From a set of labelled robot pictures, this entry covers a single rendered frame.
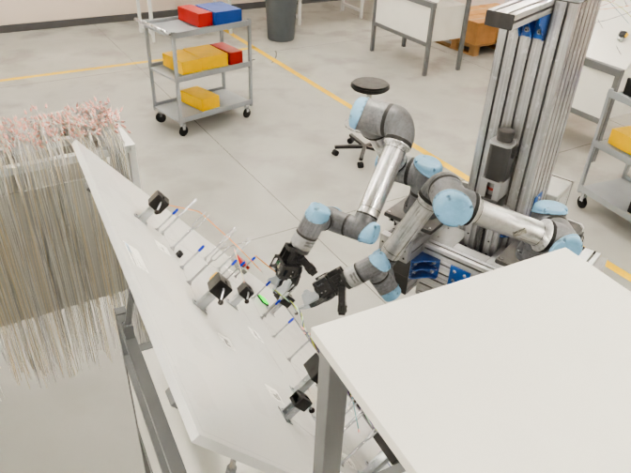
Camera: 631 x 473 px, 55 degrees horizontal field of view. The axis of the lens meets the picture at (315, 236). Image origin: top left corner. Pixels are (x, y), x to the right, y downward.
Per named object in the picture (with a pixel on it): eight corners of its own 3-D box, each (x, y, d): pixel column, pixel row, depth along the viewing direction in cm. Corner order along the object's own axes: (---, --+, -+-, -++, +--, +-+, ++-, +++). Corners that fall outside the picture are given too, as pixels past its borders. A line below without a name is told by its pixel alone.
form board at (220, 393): (446, 546, 163) (451, 541, 163) (191, 442, 94) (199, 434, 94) (270, 294, 250) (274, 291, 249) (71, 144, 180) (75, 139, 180)
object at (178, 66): (224, 103, 655) (220, -2, 595) (253, 117, 624) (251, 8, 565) (142, 125, 598) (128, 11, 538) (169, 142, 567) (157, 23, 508)
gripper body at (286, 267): (267, 267, 202) (283, 237, 198) (286, 268, 208) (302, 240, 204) (278, 281, 197) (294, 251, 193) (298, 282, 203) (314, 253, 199)
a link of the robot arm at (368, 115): (409, 190, 249) (380, 128, 200) (377, 180, 255) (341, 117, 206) (421, 164, 251) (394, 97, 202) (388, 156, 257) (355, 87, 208)
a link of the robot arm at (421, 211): (435, 154, 207) (361, 257, 231) (441, 169, 198) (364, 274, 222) (463, 168, 210) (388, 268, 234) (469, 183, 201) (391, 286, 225)
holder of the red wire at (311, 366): (301, 412, 146) (333, 381, 146) (285, 380, 158) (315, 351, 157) (315, 421, 149) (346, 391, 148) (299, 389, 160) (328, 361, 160)
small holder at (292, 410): (304, 431, 137) (324, 412, 136) (284, 420, 131) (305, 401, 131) (296, 417, 140) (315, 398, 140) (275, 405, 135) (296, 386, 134)
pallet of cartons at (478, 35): (490, 32, 943) (497, 2, 919) (531, 45, 888) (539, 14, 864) (433, 41, 887) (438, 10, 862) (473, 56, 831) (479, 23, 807)
